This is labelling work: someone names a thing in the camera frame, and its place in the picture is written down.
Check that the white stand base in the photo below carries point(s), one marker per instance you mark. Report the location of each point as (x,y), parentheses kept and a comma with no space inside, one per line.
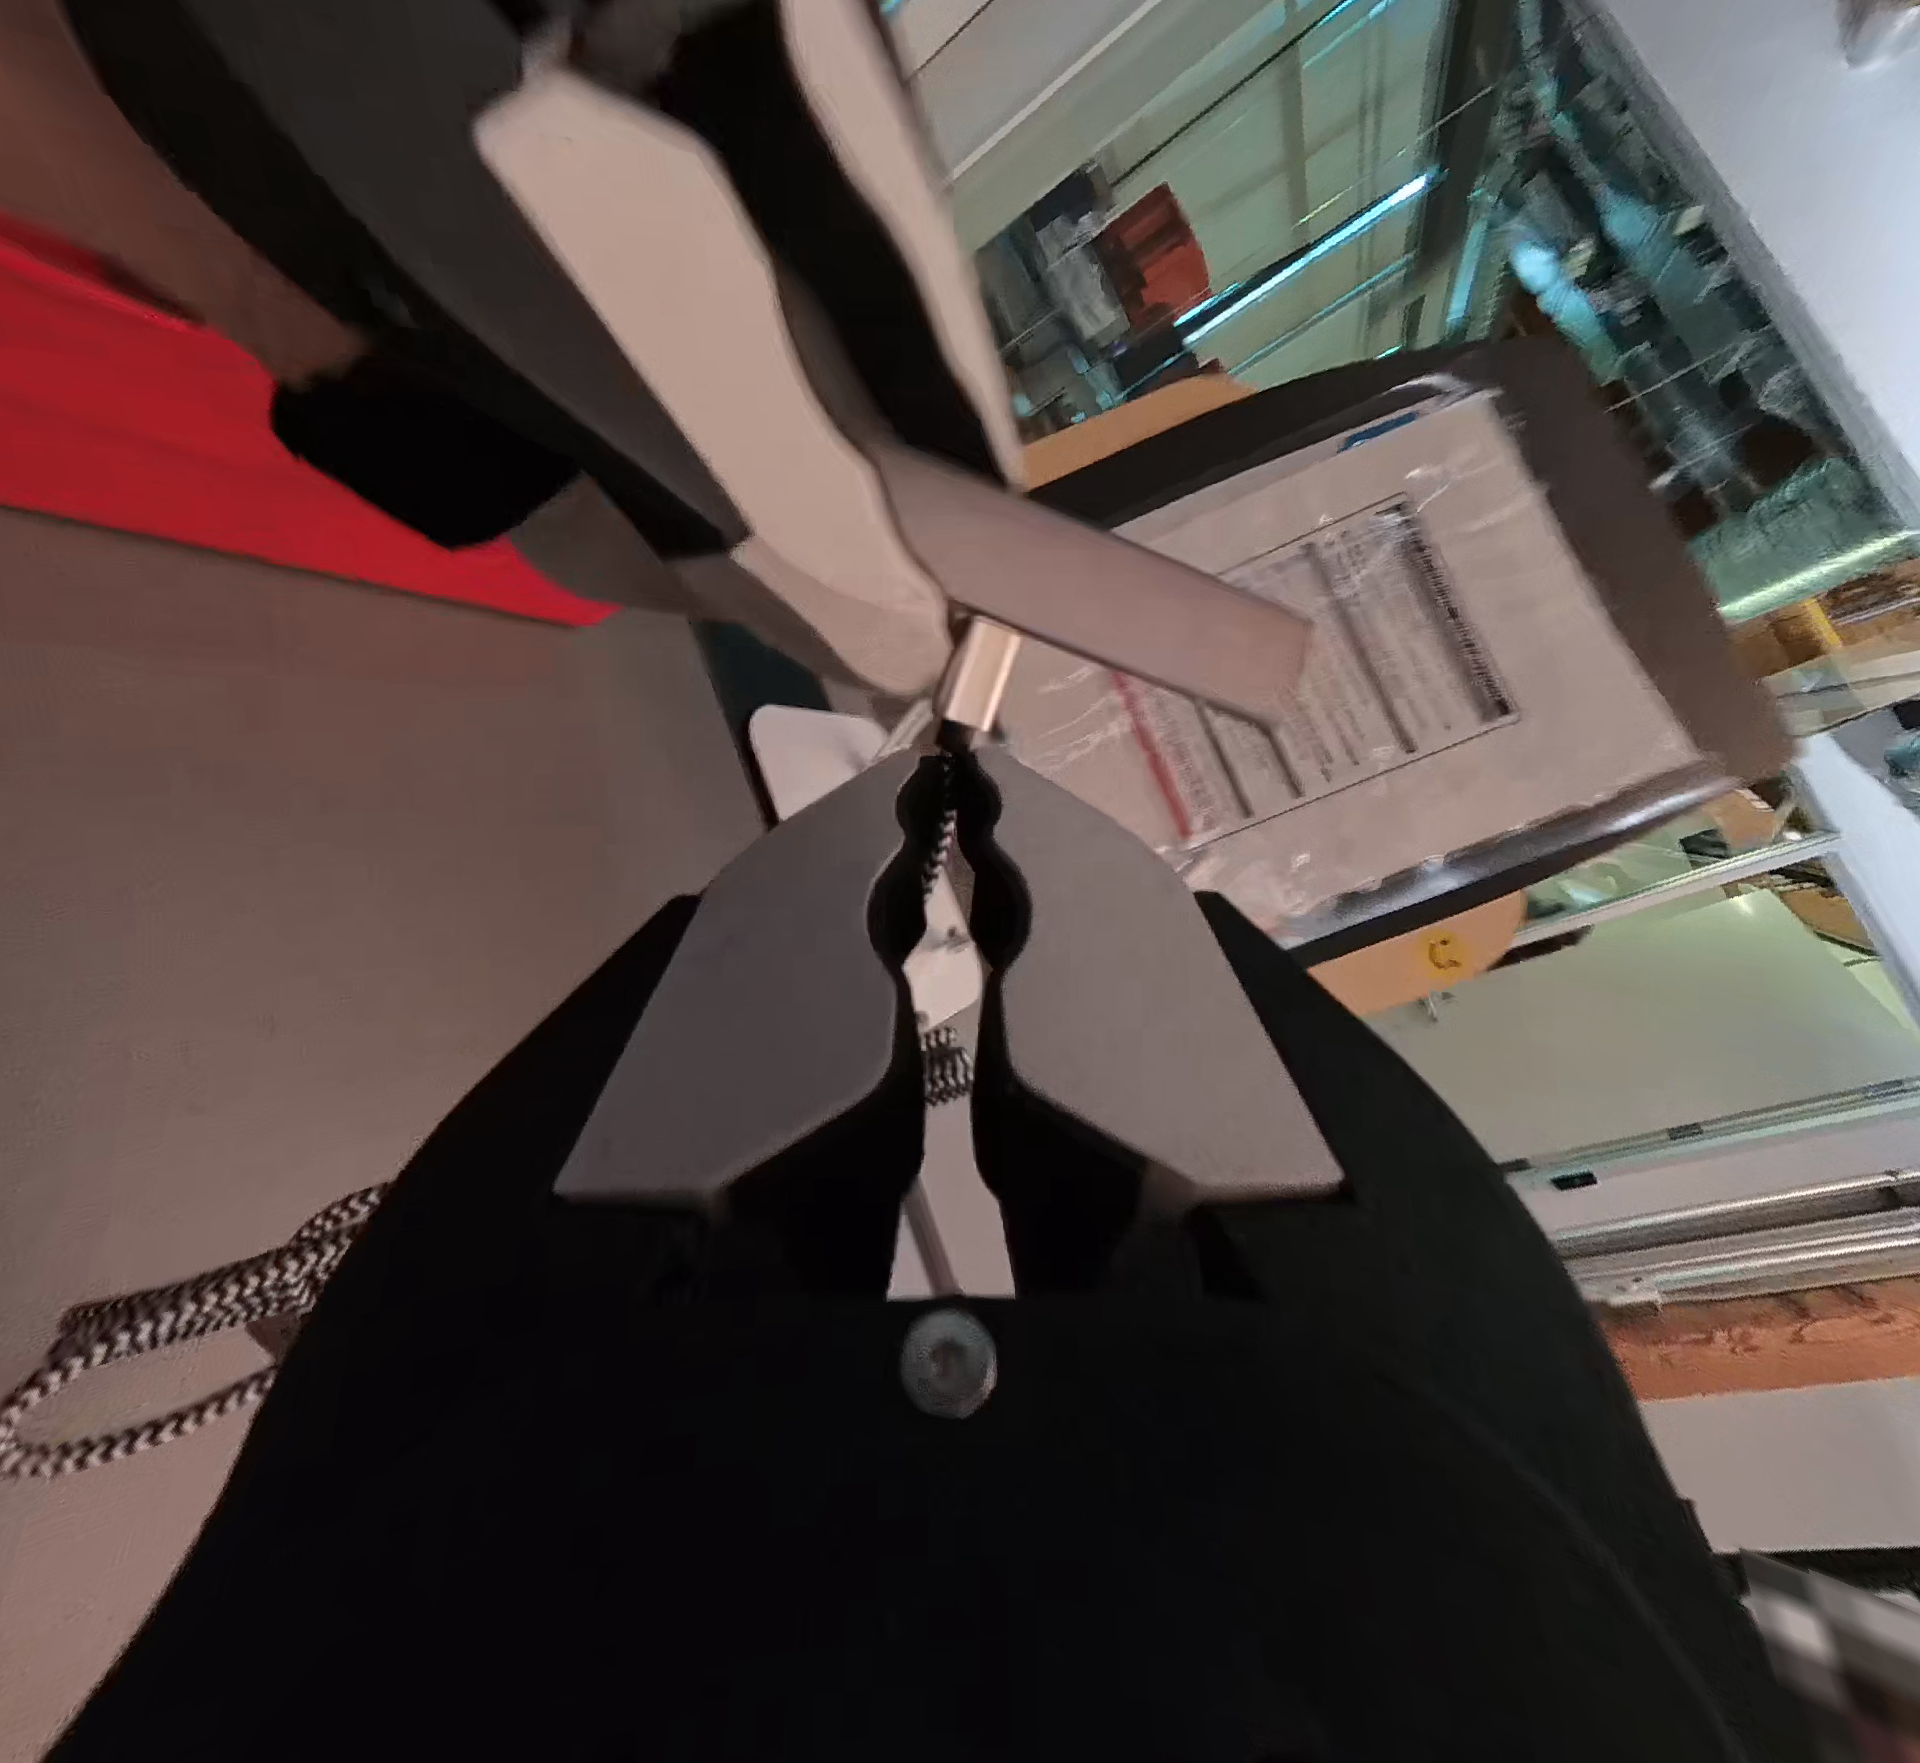
(810,758)

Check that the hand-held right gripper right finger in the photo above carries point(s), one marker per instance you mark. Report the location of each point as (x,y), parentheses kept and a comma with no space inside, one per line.
(1170,1043)

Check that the wooden sign board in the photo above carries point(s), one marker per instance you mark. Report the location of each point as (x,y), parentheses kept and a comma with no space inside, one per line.
(1411,961)

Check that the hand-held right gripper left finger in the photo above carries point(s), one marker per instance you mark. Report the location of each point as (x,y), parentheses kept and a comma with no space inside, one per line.
(734,1043)

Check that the red crate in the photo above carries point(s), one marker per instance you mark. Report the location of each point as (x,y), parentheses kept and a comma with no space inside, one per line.
(1152,237)

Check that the dark sign panel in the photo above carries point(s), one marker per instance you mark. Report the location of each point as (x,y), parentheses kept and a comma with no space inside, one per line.
(1650,564)

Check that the instruction sheet in sleeve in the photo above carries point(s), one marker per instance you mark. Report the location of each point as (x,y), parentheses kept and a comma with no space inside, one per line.
(1502,518)

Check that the red plastic bin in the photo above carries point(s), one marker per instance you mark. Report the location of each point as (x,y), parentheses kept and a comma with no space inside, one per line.
(90,413)

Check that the yellow smiley sticker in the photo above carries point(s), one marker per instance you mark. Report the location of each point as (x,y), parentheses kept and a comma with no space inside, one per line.
(1440,957)

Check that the person's left hand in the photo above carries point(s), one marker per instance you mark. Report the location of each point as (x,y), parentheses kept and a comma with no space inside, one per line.
(76,113)

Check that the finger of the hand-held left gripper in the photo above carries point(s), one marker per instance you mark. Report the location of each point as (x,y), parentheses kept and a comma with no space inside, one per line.
(886,144)
(677,292)

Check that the grey usb-c hub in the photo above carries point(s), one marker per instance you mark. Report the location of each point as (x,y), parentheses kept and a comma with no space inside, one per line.
(1140,608)

